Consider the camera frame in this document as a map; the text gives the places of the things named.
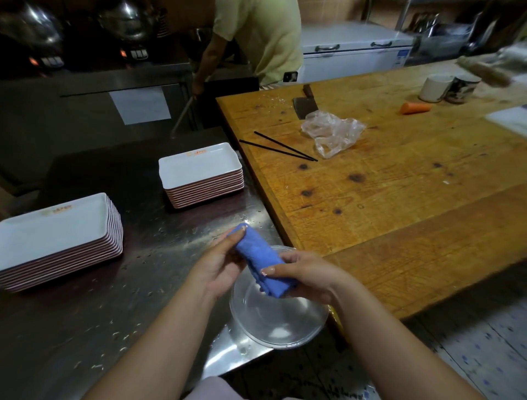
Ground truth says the person's left hand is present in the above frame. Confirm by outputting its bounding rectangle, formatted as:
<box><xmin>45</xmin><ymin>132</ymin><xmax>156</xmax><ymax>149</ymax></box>
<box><xmin>187</xmin><ymin>225</ymin><xmax>248</xmax><ymax>302</ymax></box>

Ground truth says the person's right hand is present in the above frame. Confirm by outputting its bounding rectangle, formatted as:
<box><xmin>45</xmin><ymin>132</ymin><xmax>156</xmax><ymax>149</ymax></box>
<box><xmin>260</xmin><ymin>250</ymin><xmax>351</xmax><ymax>308</ymax></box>

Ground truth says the blue cloth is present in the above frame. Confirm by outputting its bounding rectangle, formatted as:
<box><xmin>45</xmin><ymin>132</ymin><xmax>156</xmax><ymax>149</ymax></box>
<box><xmin>226</xmin><ymin>224</ymin><xmax>299</xmax><ymax>299</ymax></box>

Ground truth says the steel work table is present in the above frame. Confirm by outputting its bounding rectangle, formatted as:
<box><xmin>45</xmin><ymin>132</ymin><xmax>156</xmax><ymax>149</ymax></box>
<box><xmin>0</xmin><ymin>125</ymin><xmax>285</xmax><ymax>400</ymax></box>

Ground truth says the stack of white plates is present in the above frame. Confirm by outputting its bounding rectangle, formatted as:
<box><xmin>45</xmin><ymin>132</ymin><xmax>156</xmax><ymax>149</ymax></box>
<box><xmin>0</xmin><ymin>192</ymin><xmax>124</xmax><ymax>293</ymax></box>
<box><xmin>158</xmin><ymin>142</ymin><xmax>245</xmax><ymax>210</ymax></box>

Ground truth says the person's right forearm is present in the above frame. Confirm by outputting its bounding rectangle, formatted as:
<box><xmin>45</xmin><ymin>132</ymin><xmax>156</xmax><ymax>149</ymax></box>
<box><xmin>329</xmin><ymin>280</ymin><xmax>486</xmax><ymax>400</ymax></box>

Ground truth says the person's left forearm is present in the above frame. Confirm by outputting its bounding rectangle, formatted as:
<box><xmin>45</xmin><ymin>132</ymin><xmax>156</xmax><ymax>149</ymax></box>
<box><xmin>82</xmin><ymin>284</ymin><xmax>217</xmax><ymax>400</ymax></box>

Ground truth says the clear glass bowl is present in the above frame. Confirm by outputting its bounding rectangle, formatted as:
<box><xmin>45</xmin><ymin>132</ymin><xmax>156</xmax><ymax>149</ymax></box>
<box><xmin>229</xmin><ymin>245</ymin><xmax>330</xmax><ymax>350</ymax></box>

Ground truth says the wooden table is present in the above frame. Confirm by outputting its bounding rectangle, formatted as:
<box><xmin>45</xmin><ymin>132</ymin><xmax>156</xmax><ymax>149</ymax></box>
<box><xmin>216</xmin><ymin>57</ymin><xmax>527</xmax><ymax>320</ymax></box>

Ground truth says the crumpled clear plastic bag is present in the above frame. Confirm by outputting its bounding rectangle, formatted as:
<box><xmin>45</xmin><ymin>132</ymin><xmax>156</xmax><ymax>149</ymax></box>
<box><xmin>300</xmin><ymin>110</ymin><xmax>366</xmax><ymax>159</ymax></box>

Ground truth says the mop with dark red head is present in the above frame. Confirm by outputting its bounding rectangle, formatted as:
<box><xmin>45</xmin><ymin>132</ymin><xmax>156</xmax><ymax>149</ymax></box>
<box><xmin>171</xmin><ymin>95</ymin><xmax>197</xmax><ymax>139</ymax></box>

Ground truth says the white paper sheet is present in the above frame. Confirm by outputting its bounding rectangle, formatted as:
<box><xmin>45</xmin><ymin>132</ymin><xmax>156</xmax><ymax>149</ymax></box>
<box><xmin>109</xmin><ymin>86</ymin><xmax>172</xmax><ymax>126</ymax></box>

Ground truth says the orange carrot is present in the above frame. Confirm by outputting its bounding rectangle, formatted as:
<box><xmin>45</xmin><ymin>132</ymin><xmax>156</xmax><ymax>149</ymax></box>
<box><xmin>400</xmin><ymin>101</ymin><xmax>433</xmax><ymax>115</ymax></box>

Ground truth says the stainless steel cabinet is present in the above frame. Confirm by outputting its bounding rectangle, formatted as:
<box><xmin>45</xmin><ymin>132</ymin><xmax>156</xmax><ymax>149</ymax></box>
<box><xmin>0</xmin><ymin>62</ymin><xmax>194</xmax><ymax>186</ymax></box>

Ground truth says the white cup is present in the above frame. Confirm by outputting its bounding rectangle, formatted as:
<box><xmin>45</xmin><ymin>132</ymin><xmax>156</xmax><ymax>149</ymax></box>
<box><xmin>418</xmin><ymin>74</ymin><xmax>453</xmax><ymax>104</ymax></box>

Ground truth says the black induction cooker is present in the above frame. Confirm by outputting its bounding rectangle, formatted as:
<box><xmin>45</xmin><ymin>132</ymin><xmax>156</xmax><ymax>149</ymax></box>
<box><xmin>119</xmin><ymin>46</ymin><xmax>150</xmax><ymax>60</ymax></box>
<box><xmin>29</xmin><ymin>53</ymin><xmax>66</xmax><ymax>69</ymax></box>

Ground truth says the white chest freezer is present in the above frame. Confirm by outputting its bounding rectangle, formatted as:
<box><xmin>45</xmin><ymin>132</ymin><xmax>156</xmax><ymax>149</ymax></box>
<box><xmin>296</xmin><ymin>21</ymin><xmax>414</xmax><ymax>83</ymax></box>

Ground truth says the dark patterned cup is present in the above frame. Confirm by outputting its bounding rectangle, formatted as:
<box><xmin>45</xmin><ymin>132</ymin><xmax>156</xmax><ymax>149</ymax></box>
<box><xmin>444</xmin><ymin>74</ymin><xmax>483</xmax><ymax>104</ymax></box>

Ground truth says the wooden rolling pin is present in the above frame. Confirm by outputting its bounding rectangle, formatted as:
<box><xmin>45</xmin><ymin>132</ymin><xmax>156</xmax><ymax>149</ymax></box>
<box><xmin>457</xmin><ymin>55</ymin><xmax>513</xmax><ymax>87</ymax></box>

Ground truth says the metal utensil rack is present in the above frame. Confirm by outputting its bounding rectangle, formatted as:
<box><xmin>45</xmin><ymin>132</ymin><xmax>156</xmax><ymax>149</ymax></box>
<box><xmin>405</xmin><ymin>0</ymin><xmax>527</xmax><ymax>66</ymax></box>

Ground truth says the steel cleaver with dark handle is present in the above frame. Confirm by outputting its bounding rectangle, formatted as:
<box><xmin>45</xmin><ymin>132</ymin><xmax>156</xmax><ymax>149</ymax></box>
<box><xmin>293</xmin><ymin>84</ymin><xmax>320</xmax><ymax>120</ymax></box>

